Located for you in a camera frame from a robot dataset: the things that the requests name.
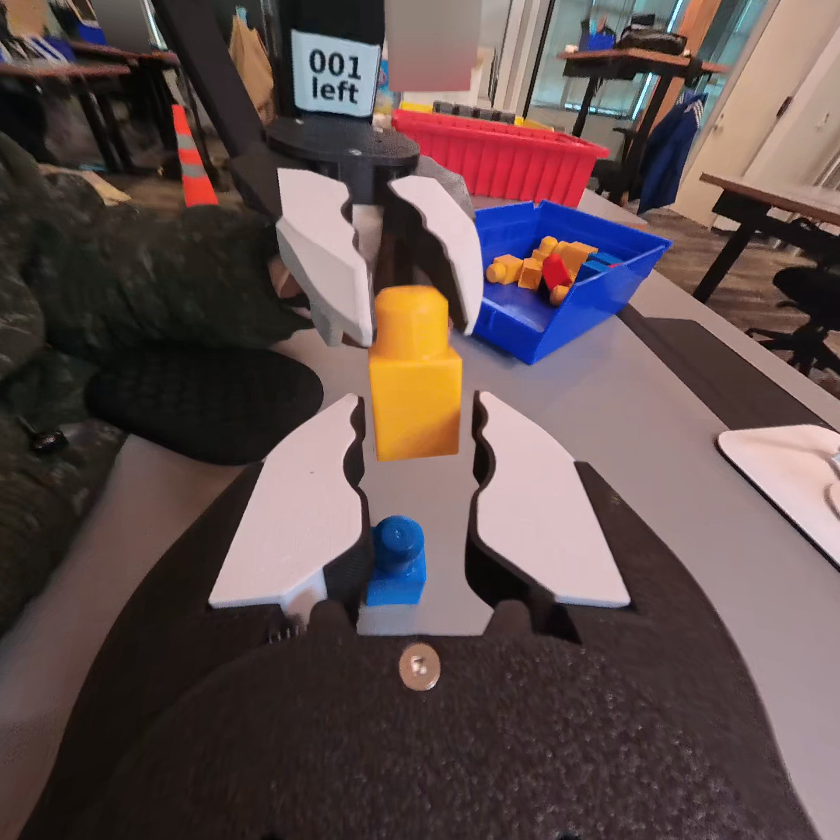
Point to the black textured pad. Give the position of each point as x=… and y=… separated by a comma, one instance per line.
x=210, y=407

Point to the blue jacket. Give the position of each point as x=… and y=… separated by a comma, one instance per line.
x=669, y=151

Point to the blue mega block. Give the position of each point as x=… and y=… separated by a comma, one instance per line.
x=394, y=577

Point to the brown paper bag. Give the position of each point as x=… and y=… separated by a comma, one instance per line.
x=253, y=72

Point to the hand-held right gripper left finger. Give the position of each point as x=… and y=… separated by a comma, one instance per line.
x=295, y=525

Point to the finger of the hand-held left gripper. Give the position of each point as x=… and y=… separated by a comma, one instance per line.
x=315, y=236
x=459, y=249

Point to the red plastic bin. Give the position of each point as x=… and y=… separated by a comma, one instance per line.
x=499, y=157

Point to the person's left hand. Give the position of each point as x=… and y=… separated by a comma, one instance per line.
x=285, y=279

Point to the wooden desk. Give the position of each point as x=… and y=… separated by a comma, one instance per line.
x=774, y=190
x=65, y=69

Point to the black office chair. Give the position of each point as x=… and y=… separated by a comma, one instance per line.
x=807, y=282

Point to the yellow mega block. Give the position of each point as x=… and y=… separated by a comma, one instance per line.
x=413, y=394

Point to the black bag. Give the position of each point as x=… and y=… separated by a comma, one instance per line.
x=653, y=39

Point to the blue plastic bin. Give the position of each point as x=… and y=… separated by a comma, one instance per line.
x=564, y=321

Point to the black flat panel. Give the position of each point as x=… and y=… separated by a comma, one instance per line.
x=210, y=79

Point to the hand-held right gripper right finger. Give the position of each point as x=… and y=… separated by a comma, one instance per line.
x=544, y=531

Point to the orange traffic cone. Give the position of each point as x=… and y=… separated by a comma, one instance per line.
x=190, y=164

